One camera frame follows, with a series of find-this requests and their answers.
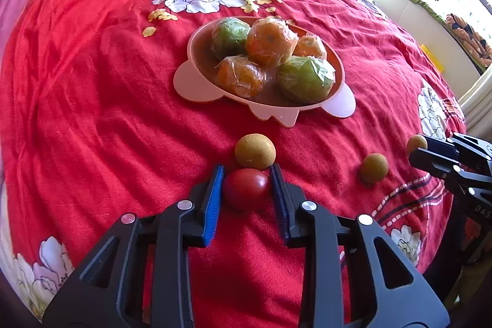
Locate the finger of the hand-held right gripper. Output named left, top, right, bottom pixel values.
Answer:
left=423, top=133, right=492, bottom=161
left=408, top=148, right=492, bottom=205

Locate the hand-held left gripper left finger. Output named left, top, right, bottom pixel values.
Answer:
left=42, top=164, right=224, bottom=328

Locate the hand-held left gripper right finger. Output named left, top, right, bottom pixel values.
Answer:
left=269, top=164, right=450, bottom=328

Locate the brown longan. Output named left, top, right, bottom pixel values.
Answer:
left=234, top=133, right=276, bottom=171
left=359, top=153, right=390, bottom=184
left=406, top=135, right=428, bottom=156

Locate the red tomato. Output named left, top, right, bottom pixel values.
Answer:
left=223, top=168, right=270, bottom=211

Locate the pink bowl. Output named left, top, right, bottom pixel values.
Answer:
left=174, top=16, right=356, bottom=128

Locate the yellow object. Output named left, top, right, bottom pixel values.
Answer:
left=421, top=44, right=444, bottom=73

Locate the orange floral cushion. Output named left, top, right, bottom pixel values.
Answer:
left=446, top=13, right=492, bottom=73

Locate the wrapped green orange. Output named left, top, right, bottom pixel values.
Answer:
left=277, top=55, right=336, bottom=104
left=211, top=18, right=252, bottom=61

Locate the beige bench with green trim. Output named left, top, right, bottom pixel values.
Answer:
left=354, top=0, right=492, bottom=113

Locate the red floral blanket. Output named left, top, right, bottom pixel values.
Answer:
left=0, top=0, right=467, bottom=328

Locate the pink blanket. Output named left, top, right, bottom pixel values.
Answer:
left=0, top=0, right=54, bottom=56

